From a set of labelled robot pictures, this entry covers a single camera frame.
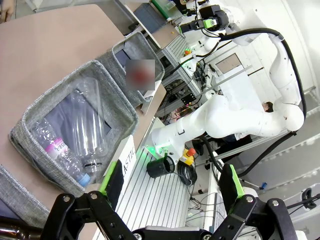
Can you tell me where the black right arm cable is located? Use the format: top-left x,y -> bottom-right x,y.
219,27 -> 308,179

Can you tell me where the grey fabric basket labelled can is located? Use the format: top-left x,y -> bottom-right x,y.
96,31 -> 166,109

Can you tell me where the black perforated box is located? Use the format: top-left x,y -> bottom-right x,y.
180,92 -> 197,106

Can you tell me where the seated person with dark hair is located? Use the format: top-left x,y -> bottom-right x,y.
261,100 -> 275,114

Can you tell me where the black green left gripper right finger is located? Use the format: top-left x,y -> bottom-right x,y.
212,163 -> 300,240

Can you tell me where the grey fabric basket labelled plastic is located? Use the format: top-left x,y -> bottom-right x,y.
8,59 -> 139,199

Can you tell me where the white paper label CAN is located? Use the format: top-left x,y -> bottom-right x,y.
139,79 -> 164,115

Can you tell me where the brown framed board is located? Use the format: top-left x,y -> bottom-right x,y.
215,52 -> 243,75

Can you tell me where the bottle with purple label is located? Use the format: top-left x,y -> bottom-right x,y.
31,118 -> 92,187

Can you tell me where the yellow emergency stop red button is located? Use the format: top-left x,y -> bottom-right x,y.
179,147 -> 197,167

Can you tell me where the black coiled cable bundle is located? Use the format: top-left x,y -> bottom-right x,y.
176,160 -> 199,186

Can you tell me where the brown glass bottle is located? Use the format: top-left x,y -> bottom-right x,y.
0,216 -> 44,240

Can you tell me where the black mesh cup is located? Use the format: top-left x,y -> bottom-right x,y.
146,155 -> 176,179

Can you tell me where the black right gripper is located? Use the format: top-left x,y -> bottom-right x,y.
178,4 -> 230,34

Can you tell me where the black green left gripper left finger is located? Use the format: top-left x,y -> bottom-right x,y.
41,159 -> 137,240

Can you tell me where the white paper label PLASTIC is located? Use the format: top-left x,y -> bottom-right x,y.
116,134 -> 137,186

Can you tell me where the large clear plastic bottle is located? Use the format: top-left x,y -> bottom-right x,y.
69,76 -> 109,176

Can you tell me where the background desk brown top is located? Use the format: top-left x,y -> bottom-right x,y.
124,0 -> 181,50

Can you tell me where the person's left hand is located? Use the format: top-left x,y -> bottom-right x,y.
0,0 -> 17,24

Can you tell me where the grey fabric basket labelled bottle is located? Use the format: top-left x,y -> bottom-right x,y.
0,163 -> 51,230

